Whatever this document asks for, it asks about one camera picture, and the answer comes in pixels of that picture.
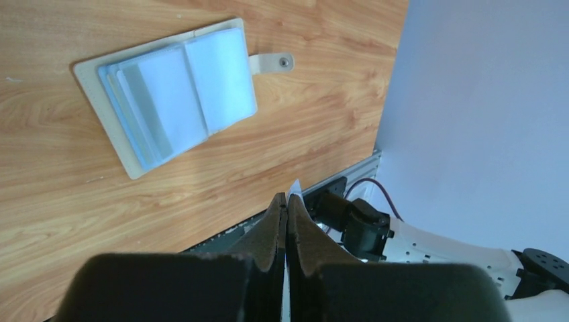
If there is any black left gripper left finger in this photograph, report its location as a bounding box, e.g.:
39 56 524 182
55 201 287 321

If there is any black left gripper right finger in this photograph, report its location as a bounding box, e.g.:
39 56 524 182
287 195 510 321

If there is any grey translucent card holder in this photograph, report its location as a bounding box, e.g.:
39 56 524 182
73 18 295 180

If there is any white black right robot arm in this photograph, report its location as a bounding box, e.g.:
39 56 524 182
307 191 568 321

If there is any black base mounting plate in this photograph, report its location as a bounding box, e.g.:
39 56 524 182
183 176 348 254

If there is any aluminium frame rail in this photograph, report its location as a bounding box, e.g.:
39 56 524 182
303 150 382 203

